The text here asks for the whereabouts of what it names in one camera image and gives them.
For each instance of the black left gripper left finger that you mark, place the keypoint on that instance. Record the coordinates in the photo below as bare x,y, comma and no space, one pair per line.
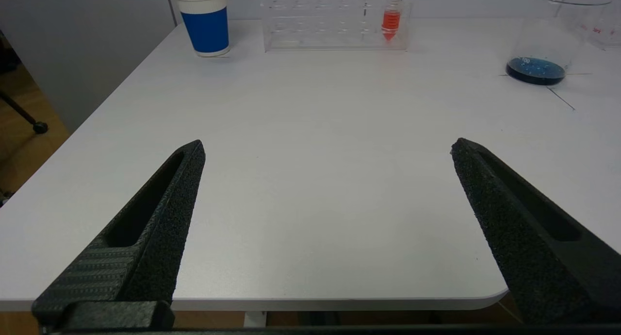
155,238

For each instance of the test tube with red pigment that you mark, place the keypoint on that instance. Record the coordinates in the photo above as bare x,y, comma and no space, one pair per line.
391,22

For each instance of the black office chair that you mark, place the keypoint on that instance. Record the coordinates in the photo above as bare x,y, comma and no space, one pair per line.
39,127

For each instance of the clear glass beaker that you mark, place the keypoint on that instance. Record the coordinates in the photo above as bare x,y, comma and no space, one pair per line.
536,72

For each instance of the blue sleeved white paper cup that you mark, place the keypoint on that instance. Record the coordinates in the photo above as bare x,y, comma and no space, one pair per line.
206,29

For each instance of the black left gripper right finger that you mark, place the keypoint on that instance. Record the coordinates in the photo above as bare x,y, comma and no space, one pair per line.
533,238

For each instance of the clear acrylic test tube rack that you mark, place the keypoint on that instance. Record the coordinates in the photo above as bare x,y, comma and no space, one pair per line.
330,31
604,31

